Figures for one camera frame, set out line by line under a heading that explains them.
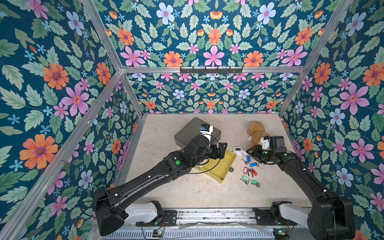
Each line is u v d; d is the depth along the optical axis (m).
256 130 0.99
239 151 0.95
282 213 0.62
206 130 0.58
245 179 0.86
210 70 0.93
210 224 0.73
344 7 0.69
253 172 0.90
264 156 0.72
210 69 0.93
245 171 0.90
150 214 0.60
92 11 0.69
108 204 0.39
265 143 0.78
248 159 0.95
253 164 0.92
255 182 0.86
